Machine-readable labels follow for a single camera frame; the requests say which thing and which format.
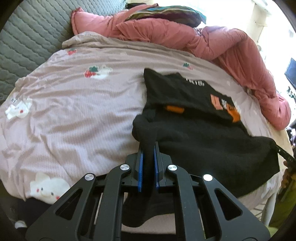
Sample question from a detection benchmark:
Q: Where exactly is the pink quilted comforter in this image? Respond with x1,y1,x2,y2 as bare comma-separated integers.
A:
71,4,291,131

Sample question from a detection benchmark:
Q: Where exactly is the black shirt with orange patches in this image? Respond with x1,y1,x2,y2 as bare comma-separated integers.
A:
122,68,280,227

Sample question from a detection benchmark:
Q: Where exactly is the person's right hand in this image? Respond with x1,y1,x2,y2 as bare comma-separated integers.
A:
280,161,296,190

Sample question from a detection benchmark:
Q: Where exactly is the multicoloured striped cloth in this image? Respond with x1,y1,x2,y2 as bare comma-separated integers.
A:
125,6,207,28

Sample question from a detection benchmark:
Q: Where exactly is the pink-beige strawberry bear bedsheet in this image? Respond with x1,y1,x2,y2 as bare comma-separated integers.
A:
1,32,292,229

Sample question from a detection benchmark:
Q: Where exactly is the dark monitor screen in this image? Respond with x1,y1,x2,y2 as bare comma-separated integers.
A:
285,58,296,89

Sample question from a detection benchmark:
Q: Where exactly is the grey-green quilted headboard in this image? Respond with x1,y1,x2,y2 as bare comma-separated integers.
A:
1,0,126,102

